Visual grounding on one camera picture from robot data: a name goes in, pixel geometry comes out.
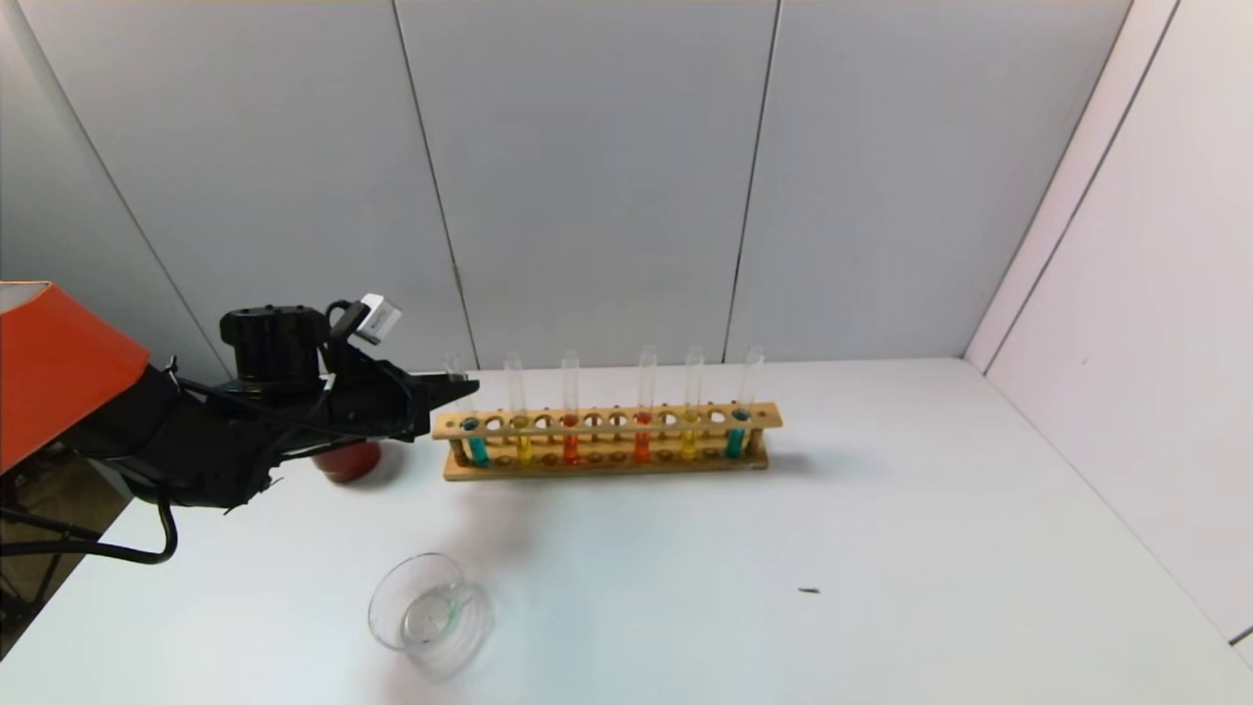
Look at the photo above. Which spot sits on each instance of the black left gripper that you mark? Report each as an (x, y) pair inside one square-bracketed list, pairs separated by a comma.
[(421, 403)]

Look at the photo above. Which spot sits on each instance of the glass test tube light-blue liquid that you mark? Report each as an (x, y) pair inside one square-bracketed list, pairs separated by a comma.
[(478, 452)]

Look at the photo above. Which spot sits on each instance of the glass test tube yellow liquid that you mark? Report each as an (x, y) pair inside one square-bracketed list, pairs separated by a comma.
[(687, 446), (525, 450)]

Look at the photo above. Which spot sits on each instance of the orange and black left arm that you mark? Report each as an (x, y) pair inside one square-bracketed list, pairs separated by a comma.
[(59, 372)]

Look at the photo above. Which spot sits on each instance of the glass test tube orange liquid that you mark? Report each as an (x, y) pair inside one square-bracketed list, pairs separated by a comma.
[(571, 448), (641, 447)]

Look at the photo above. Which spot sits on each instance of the wooden test tube rack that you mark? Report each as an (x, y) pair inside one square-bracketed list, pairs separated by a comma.
[(607, 428)]

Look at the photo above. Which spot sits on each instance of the glass test tube teal liquid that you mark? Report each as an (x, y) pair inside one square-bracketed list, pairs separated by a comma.
[(733, 443)]

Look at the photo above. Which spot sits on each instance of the dark red plastic cup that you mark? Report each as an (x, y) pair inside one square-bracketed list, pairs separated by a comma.
[(348, 462)]

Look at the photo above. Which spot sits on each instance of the clear glass dish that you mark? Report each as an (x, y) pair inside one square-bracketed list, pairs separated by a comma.
[(431, 619)]

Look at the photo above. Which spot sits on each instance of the black tripod stand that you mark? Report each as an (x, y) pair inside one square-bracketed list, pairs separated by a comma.
[(24, 522)]

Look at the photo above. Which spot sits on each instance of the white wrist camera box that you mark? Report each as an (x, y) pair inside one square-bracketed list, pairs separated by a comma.
[(380, 318)]

